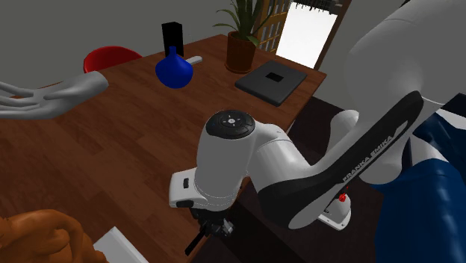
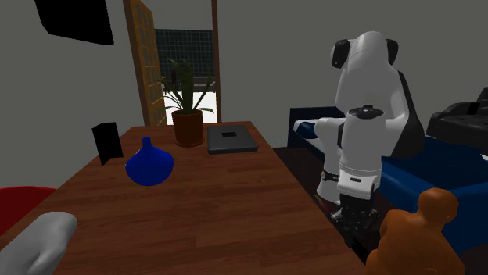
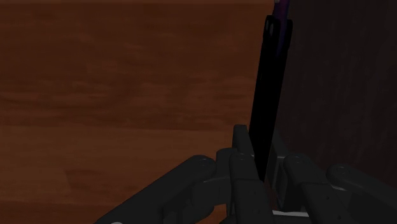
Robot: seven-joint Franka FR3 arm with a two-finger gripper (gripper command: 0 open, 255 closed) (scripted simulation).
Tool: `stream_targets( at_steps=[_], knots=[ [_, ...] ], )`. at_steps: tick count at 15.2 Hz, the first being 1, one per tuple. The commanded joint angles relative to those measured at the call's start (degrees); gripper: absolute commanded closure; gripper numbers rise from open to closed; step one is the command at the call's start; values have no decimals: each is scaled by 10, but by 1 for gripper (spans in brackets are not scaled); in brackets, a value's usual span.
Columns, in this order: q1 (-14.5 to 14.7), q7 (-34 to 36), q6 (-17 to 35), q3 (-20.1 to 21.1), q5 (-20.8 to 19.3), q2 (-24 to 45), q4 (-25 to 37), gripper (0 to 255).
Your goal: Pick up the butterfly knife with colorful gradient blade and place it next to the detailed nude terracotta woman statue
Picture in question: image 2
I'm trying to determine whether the brown bear figure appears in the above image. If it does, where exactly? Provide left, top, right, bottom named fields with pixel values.
left=364, top=187, right=466, bottom=275

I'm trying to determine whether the blue bed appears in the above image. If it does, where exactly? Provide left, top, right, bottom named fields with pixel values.
left=287, top=105, right=488, bottom=255

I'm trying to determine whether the brown wooden table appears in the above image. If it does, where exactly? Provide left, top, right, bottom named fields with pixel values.
left=0, top=120, right=368, bottom=275

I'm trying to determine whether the black bag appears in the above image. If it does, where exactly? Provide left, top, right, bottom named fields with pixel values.
left=425, top=87, right=488, bottom=156

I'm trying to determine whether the dark grey flat box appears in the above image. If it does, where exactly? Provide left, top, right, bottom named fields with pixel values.
left=206, top=124, right=259, bottom=155

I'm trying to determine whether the potted green plant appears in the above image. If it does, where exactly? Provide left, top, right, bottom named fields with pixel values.
left=160, top=57, right=216, bottom=148

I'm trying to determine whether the blue round vase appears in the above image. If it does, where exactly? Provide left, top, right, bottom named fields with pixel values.
left=124, top=137, right=174, bottom=188

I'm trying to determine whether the wooden lattice door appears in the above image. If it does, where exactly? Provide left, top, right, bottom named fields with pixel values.
left=122, top=0, right=169, bottom=127

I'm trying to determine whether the black upright block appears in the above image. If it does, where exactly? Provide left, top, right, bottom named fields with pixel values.
left=91, top=121, right=124, bottom=167

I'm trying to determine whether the grey rounded object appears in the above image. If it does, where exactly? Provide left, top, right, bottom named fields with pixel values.
left=0, top=211, right=78, bottom=275

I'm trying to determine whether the red chair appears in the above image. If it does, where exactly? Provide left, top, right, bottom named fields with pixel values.
left=0, top=186, right=58, bottom=237

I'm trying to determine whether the black wall panel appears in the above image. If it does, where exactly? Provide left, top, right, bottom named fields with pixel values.
left=34, top=0, right=115, bottom=46

